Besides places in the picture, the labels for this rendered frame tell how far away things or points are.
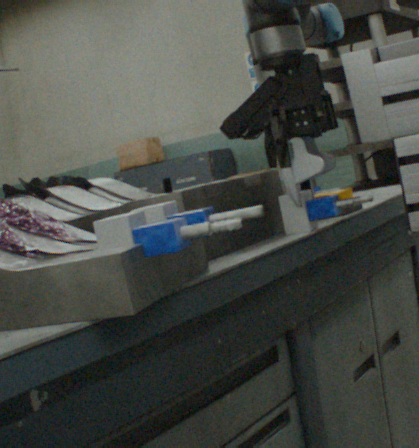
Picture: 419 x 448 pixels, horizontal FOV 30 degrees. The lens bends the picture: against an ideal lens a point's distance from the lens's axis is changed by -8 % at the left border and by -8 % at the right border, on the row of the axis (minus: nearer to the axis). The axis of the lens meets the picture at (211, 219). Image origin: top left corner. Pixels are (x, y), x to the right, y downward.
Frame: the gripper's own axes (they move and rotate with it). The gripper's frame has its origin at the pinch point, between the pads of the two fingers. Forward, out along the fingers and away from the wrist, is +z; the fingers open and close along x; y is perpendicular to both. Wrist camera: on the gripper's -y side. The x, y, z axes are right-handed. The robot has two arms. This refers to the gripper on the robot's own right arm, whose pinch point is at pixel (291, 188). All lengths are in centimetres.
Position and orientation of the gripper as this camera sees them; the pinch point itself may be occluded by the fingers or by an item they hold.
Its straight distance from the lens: 154.4
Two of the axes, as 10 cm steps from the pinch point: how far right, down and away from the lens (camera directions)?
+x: 6.1, -1.7, 7.8
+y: 7.7, -1.2, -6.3
